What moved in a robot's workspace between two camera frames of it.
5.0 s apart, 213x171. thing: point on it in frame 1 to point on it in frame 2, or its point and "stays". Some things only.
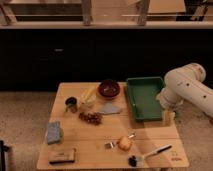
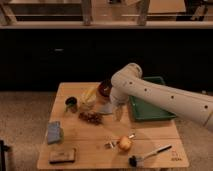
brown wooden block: x=61 y=156 stays
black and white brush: x=138 y=161 stays
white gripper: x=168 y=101 to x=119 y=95
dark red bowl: x=109 y=88 stays
